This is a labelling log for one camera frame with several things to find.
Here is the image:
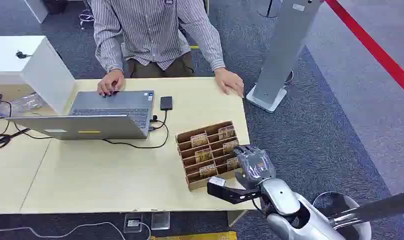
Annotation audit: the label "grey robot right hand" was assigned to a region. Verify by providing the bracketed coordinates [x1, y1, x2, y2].
[230, 144, 277, 191]

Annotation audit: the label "person's left hand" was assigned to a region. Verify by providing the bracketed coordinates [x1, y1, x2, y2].
[213, 67, 245, 98]

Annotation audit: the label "person's right hand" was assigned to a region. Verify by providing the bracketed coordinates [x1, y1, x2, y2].
[96, 69, 126, 98]

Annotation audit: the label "grey laptop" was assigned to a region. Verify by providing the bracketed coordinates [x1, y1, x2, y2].
[4, 90, 156, 141]

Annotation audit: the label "printed brown card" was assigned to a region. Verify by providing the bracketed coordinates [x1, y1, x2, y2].
[222, 140, 240, 155]
[217, 125, 236, 141]
[199, 164, 219, 180]
[194, 148, 214, 164]
[226, 156, 240, 172]
[190, 132, 209, 149]

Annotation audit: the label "black phone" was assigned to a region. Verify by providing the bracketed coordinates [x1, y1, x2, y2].
[160, 96, 174, 112]

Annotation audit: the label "grey pillar stand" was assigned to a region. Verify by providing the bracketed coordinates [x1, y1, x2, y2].
[245, 0, 322, 114]

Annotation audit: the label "white cabinet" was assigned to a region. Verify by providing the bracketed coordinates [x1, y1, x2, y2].
[0, 35, 76, 116]

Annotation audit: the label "wooden card box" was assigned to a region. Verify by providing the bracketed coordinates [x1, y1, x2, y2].
[174, 120, 248, 192]

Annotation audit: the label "person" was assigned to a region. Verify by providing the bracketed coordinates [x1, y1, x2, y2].
[90, 0, 245, 98]

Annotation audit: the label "black stand base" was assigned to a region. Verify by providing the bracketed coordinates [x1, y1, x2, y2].
[257, 0, 283, 18]

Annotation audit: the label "yellow flat object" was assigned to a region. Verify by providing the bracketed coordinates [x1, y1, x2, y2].
[150, 231, 238, 240]

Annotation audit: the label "clear plastic bag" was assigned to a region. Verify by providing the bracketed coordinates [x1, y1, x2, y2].
[0, 92, 45, 118]

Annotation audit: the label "white furniture corner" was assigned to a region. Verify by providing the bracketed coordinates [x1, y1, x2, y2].
[23, 0, 50, 24]

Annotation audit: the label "grey floor plate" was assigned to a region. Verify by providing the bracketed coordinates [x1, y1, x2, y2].
[151, 211, 171, 231]

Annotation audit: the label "black scissors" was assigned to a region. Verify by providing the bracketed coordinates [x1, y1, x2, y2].
[0, 128, 31, 150]

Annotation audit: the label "white round base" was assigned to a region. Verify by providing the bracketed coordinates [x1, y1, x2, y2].
[312, 191, 373, 240]

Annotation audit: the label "dark grey bar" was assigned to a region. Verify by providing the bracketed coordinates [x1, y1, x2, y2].
[327, 190, 404, 230]

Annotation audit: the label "floor socket box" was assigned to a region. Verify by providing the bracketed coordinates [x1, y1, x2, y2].
[123, 213, 144, 234]

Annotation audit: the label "red barrier belt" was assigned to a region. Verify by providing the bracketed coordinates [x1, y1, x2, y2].
[323, 0, 404, 101]

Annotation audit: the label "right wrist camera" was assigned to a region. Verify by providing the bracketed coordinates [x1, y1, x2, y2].
[206, 176, 261, 205]

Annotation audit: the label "coiled white cable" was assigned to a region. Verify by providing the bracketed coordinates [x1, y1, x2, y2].
[78, 7, 96, 25]

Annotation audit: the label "black phone cable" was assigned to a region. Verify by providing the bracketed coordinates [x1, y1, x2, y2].
[101, 109, 170, 150]

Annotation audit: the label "thin black cable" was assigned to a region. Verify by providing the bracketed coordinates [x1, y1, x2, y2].
[0, 94, 53, 140]

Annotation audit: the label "white floor cable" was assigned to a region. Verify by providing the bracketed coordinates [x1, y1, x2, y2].
[0, 221, 153, 240]

